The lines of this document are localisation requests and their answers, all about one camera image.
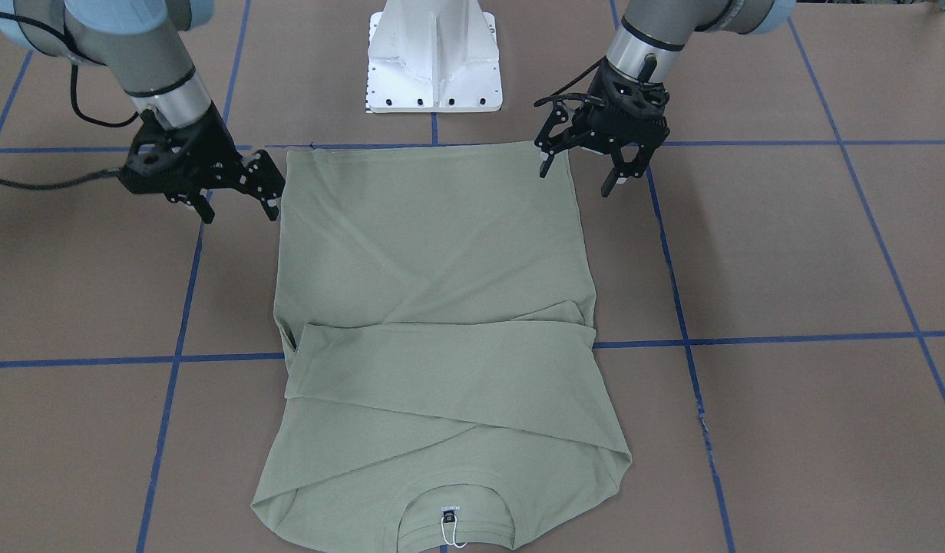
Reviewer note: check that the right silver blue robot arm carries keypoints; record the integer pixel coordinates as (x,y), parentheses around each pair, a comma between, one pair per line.
(138,41)

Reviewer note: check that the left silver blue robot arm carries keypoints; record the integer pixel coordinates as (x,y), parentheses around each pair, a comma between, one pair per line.
(651,34)

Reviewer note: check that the olive green long-sleeve shirt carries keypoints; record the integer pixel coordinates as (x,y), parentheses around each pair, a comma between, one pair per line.
(436,311)

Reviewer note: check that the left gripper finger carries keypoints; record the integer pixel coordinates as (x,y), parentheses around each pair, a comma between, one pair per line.
(623,169)
(564,128)

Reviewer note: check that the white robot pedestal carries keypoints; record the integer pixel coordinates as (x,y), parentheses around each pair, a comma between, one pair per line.
(433,56)

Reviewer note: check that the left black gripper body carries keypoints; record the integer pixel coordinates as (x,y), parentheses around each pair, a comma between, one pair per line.
(576,123)

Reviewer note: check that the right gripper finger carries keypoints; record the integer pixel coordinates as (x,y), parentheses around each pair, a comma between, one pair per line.
(194,200)
(261,179)

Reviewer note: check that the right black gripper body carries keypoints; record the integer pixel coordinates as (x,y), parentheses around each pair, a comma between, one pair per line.
(206,144)

